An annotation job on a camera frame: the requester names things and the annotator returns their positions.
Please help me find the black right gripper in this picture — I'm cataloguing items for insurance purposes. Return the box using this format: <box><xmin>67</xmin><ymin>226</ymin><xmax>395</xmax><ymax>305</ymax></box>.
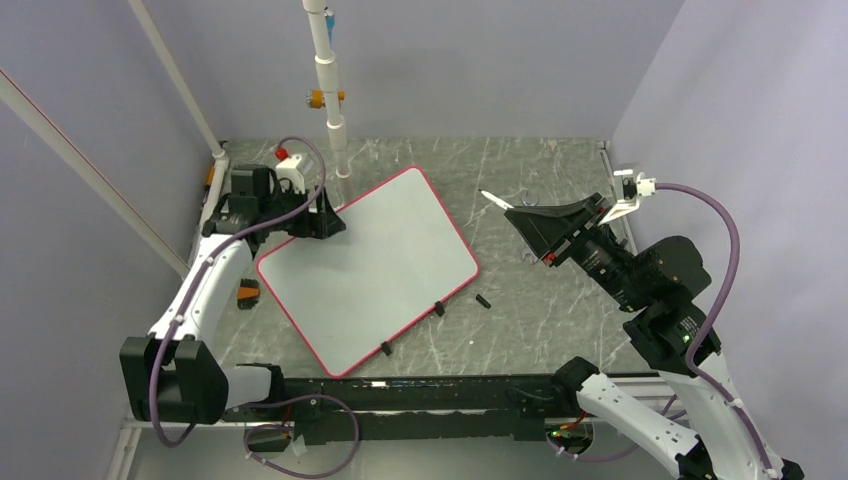
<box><xmin>503</xmin><ymin>190</ymin><xmax>648</xmax><ymax>309</ymax></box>

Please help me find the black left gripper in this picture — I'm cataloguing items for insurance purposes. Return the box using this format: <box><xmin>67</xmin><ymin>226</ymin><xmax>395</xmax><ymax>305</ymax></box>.
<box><xmin>261</xmin><ymin>183</ymin><xmax>346</xmax><ymax>240</ymax></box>

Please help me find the black whiteboard marker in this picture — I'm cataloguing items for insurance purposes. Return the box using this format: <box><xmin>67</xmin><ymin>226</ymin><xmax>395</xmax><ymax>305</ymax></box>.
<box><xmin>478</xmin><ymin>189</ymin><xmax>514</xmax><ymax>211</ymax></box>

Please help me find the red framed whiteboard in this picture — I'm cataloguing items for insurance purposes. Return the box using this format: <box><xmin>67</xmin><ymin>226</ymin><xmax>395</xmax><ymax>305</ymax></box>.
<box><xmin>256</xmin><ymin>166</ymin><xmax>480</xmax><ymax>378</ymax></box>

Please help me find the black marker cap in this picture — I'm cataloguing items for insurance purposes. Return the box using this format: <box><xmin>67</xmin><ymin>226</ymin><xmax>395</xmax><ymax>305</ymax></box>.
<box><xmin>475</xmin><ymin>294</ymin><xmax>492</xmax><ymax>309</ymax></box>

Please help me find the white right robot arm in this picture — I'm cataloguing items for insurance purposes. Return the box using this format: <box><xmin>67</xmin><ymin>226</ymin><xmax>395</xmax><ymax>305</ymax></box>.
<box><xmin>503</xmin><ymin>194</ymin><xmax>804</xmax><ymax>479</ymax></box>

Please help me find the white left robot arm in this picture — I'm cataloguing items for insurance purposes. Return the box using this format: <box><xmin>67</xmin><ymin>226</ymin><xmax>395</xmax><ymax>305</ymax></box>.
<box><xmin>119</xmin><ymin>164</ymin><xmax>346</xmax><ymax>425</ymax></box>

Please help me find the silver combination wrench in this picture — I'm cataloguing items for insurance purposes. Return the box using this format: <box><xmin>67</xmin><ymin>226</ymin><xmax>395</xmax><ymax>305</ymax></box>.
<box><xmin>520</xmin><ymin>190</ymin><xmax>539</xmax><ymax>264</ymax></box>

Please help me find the orange black small tool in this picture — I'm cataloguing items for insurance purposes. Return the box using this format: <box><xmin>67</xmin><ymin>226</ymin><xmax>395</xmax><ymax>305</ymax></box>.
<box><xmin>236</xmin><ymin>278</ymin><xmax>260</xmax><ymax>310</ymax></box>

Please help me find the white slanted corner pipe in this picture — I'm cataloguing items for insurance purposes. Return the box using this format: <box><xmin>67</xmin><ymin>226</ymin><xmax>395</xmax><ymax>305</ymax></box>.
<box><xmin>127</xmin><ymin>0</ymin><xmax>230</xmax><ymax>229</ymax></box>

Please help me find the orange pipe clamp knob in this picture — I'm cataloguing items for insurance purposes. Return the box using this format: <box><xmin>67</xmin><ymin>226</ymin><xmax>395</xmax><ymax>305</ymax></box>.
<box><xmin>305</xmin><ymin>89</ymin><xmax>346</xmax><ymax>109</ymax></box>

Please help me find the white vertical pvc pipe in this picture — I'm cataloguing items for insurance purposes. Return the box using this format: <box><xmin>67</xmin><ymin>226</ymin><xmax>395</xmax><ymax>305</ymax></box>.
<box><xmin>302</xmin><ymin>0</ymin><xmax>350</xmax><ymax>179</ymax></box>

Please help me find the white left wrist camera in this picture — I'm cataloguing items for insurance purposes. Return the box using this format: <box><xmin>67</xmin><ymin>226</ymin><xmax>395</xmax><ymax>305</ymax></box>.
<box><xmin>274</xmin><ymin>147</ymin><xmax>314</xmax><ymax>194</ymax></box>

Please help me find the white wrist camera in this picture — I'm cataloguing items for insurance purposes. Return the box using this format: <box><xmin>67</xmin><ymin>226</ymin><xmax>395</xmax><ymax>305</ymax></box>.
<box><xmin>274</xmin><ymin>147</ymin><xmax>314</xmax><ymax>194</ymax></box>
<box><xmin>599</xmin><ymin>165</ymin><xmax>657</xmax><ymax>225</ymax></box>

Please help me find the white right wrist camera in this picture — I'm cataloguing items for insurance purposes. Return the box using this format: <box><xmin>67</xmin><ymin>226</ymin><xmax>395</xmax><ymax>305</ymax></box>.
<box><xmin>599</xmin><ymin>165</ymin><xmax>657</xmax><ymax>225</ymax></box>

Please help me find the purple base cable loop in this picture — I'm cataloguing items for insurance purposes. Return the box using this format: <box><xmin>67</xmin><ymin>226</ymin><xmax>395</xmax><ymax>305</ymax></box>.
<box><xmin>242</xmin><ymin>396</ymin><xmax>362</xmax><ymax>480</ymax></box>

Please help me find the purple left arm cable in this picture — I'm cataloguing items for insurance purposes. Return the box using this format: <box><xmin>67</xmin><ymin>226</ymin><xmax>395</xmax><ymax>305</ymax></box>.
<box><xmin>146</xmin><ymin>136</ymin><xmax>329</xmax><ymax>449</ymax></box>

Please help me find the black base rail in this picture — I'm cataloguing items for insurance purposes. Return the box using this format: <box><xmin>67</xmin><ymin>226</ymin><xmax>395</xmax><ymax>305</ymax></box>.
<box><xmin>223</xmin><ymin>374</ymin><xmax>580</xmax><ymax>446</ymax></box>

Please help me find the white red wall trim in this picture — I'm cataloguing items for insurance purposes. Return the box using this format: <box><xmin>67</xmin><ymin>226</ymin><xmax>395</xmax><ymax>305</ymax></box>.
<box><xmin>1</xmin><ymin>70</ymin><xmax>189</xmax><ymax>278</ymax></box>

